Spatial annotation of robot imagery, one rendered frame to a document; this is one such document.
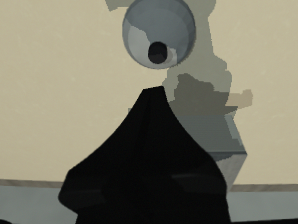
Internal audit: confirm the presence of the grey dome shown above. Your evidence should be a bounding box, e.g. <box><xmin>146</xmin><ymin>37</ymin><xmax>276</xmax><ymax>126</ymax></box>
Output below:
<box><xmin>122</xmin><ymin>0</ymin><xmax>195</xmax><ymax>70</ymax></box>

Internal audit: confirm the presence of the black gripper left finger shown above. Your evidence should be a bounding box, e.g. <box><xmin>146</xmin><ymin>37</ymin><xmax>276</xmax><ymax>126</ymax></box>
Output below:
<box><xmin>58</xmin><ymin>88</ymin><xmax>157</xmax><ymax>224</ymax></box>

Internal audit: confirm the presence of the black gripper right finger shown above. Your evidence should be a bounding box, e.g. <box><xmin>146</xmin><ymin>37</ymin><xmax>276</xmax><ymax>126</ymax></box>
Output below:
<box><xmin>135</xmin><ymin>86</ymin><xmax>232</xmax><ymax>224</ymax></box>

